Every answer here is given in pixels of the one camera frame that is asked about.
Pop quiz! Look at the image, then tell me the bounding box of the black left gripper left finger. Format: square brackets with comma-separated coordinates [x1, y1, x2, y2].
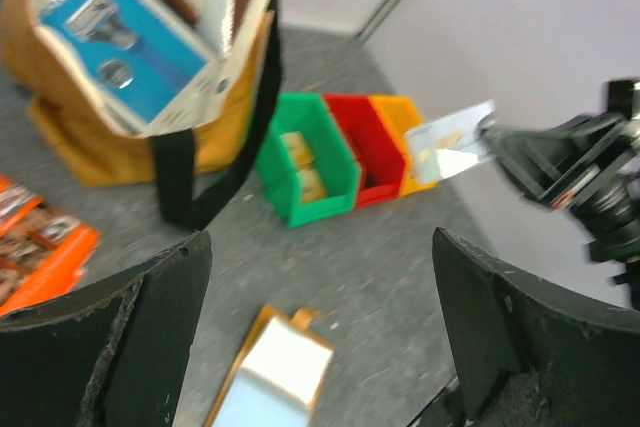
[1, 231, 212, 426]

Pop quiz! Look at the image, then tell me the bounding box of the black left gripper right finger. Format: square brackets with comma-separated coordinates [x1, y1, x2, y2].
[432, 228, 639, 426]

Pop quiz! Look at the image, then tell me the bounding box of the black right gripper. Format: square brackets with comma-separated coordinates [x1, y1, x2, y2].
[478, 113, 637, 210]

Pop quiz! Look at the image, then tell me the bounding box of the mustard leather card holder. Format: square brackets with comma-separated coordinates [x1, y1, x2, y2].
[204, 305, 334, 426]

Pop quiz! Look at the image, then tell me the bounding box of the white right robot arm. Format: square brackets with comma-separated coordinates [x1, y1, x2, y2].
[477, 78, 639, 308]

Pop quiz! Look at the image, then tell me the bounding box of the gold VIP card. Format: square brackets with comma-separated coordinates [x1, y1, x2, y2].
[297, 168, 328, 204]

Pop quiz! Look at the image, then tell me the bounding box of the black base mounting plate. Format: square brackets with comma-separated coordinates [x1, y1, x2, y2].
[408, 378, 467, 427]

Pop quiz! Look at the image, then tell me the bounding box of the orange screw assortment box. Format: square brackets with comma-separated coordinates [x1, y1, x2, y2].
[1, 176, 100, 316]

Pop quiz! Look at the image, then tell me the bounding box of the yellow plastic bin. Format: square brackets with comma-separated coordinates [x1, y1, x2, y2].
[368, 95, 437, 197]

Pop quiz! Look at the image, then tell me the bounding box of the red plastic bin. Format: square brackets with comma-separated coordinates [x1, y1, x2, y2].
[323, 94, 406, 209]

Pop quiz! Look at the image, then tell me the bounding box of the green plastic bin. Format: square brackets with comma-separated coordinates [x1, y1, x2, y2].
[256, 93, 361, 228]

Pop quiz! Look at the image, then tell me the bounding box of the tan canvas tote bag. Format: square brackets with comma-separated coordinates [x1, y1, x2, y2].
[1, 0, 283, 230]

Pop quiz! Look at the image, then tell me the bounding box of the blue razor package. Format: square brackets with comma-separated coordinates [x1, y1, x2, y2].
[33, 0, 225, 137]

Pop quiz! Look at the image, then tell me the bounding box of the white item in bag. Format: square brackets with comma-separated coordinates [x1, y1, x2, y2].
[196, 0, 236, 59]

